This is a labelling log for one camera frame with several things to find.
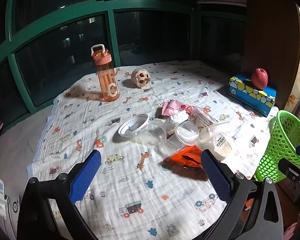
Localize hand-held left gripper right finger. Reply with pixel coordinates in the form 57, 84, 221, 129
201, 149, 284, 240

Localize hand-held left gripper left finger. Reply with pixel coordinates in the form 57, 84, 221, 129
17, 149, 102, 240

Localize green plastic basket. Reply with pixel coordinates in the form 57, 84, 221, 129
254, 110, 300, 184

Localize white foam piece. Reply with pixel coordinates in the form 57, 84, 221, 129
166, 111, 189, 125

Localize labelled jelly cup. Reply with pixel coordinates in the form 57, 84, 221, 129
213, 131, 235, 157

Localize orange snack wrapper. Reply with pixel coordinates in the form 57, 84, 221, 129
163, 145, 205, 168

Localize clear rectangular plastic container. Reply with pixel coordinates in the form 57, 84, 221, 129
159, 132, 188, 155

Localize printed white blanket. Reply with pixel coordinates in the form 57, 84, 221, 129
27, 60, 278, 240

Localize clear plastic tray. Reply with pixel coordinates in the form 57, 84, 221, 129
192, 106, 218, 128

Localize pink cloth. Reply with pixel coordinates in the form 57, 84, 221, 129
284, 222, 298, 240

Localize clear round plastic lid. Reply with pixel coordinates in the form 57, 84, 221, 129
118, 114, 149, 137

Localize clear plastic cup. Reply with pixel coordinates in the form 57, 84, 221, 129
140, 120, 167, 147

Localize white round adapter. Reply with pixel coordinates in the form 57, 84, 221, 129
9, 196, 22, 228

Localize blue dotted tissue box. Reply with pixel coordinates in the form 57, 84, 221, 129
228, 74, 276, 118

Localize pink snack wrapper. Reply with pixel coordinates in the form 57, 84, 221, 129
162, 100, 194, 117

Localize red apple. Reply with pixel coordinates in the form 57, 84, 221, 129
251, 68, 268, 90

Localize white power strip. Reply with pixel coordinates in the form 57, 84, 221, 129
0, 178, 9, 220

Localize orange water bottle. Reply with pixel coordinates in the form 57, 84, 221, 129
91, 44, 120, 102

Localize cream plush toy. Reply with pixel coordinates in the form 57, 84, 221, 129
131, 68, 151, 92

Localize brown wooden panel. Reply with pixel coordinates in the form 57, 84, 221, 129
242, 0, 300, 110

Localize green window frame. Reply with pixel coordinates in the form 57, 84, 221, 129
0, 0, 248, 130

